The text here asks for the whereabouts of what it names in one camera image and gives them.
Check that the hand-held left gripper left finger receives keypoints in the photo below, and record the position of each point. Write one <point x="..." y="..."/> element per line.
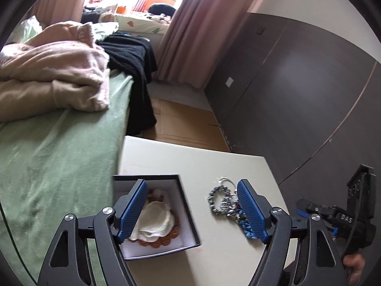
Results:
<point x="134" y="211"/>

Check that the pink fleece blanket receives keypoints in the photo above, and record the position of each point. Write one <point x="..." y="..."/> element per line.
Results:
<point x="59" y="59"/>

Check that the beige blanket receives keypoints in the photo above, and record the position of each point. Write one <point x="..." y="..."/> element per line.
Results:
<point x="23" y="98"/>

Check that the pile of mixed bead jewelry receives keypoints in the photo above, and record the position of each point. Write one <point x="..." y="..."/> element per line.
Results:
<point x="221" y="207"/>

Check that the dark wood wardrobe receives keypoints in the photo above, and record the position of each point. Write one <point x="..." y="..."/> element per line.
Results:
<point x="297" y="95"/>

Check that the person's right hand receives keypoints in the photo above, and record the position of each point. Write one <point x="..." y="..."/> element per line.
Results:
<point x="354" y="266"/>

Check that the black knit blanket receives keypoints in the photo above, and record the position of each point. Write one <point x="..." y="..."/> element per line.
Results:
<point x="140" y="74"/>

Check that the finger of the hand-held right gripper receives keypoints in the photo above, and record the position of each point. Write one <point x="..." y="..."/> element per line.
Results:
<point x="303" y="205"/>

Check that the orange storage box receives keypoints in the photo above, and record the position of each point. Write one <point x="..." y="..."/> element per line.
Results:
<point x="160" y="0"/>

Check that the black round cushion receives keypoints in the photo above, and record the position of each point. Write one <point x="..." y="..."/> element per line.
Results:
<point x="162" y="9"/>

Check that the dark wall switch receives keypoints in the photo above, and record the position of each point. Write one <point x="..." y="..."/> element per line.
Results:
<point x="261" y="31"/>

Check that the narrow pink curtain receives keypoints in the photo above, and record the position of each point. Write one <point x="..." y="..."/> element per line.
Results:
<point x="68" y="0"/>

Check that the dark jewelry box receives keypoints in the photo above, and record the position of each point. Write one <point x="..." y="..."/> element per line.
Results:
<point x="181" y="208"/>

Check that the printed window bench cushion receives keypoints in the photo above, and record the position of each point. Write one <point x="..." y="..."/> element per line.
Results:
<point x="140" y="23"/>

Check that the mint green quilt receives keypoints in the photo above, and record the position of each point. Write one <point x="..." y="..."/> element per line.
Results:
<point x="26" y="28"/>

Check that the white cloth pouch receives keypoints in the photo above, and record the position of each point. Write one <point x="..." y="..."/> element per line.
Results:
<point x="157" y="217"/>

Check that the wide pink curtain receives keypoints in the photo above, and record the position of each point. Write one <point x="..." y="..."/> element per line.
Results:
<point x="193" y="35"/>

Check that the green bed sheet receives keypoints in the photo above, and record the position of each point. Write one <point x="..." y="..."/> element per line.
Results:
<point x="59" y="169"/>

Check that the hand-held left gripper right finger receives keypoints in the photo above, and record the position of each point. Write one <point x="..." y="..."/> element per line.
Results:
<point x="251" y="211"/>

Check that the white wall outlet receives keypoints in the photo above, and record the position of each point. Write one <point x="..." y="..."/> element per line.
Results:
<point x="229" y="82"/>

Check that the flattened cardboard sheets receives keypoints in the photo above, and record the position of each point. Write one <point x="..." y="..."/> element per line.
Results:
<point x="184" y="125"/>

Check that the orange cup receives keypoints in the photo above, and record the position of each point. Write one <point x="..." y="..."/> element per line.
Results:
<point x="122" y="8"/>

